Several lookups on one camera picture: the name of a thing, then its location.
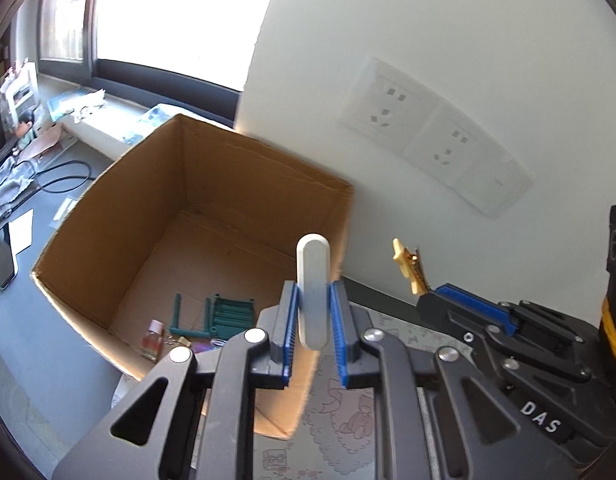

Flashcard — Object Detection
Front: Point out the white oblong plastic piece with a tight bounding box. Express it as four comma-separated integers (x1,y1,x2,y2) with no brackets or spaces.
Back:
295,234,333,351

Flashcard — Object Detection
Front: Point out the white blank wall plate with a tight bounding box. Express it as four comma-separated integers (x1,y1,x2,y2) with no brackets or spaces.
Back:
450,157,535,218

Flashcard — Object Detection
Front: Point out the orange candy wrapper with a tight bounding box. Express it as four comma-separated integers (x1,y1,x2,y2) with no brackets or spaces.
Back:
392,238,431,295

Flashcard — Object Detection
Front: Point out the brown pouch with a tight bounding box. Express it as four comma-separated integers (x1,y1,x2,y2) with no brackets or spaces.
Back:
15,127,64,161

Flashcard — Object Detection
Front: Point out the black phone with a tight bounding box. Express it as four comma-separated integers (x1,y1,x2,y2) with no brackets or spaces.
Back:
0,220,16,291

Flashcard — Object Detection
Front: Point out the pink perfume bottle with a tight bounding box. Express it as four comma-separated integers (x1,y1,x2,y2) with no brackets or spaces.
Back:
139,319,165,362

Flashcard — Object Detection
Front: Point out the brown cardboard box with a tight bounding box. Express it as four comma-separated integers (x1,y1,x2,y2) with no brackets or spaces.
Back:
30,113,356,438

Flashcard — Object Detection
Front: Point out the black cable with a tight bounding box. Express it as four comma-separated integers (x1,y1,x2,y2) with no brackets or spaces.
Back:
13,160,92,196

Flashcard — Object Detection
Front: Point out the clear small packet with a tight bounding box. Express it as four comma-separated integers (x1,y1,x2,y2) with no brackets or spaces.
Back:
50,197,79,221

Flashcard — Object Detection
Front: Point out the white paper sheet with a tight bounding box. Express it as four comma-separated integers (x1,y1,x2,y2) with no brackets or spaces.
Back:
8,210,34,253

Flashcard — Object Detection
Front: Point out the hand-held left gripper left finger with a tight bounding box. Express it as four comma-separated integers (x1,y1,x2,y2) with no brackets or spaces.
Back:
52,280,301,480

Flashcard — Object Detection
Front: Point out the green plastic rack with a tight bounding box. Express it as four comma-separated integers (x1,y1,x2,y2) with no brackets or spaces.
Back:
169,292,255,342

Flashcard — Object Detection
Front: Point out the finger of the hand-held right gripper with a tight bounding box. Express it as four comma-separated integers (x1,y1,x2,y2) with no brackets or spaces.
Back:
419,292,591,383
434,283,596,356

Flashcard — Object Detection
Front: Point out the pink bear printed mat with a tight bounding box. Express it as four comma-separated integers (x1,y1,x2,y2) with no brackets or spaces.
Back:
110,305,439,480

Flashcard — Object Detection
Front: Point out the window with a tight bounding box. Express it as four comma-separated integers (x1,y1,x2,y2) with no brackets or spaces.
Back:
38,0,289,106

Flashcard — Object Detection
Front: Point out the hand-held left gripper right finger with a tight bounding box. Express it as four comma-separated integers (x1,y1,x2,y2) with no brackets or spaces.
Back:
328,280,581,480

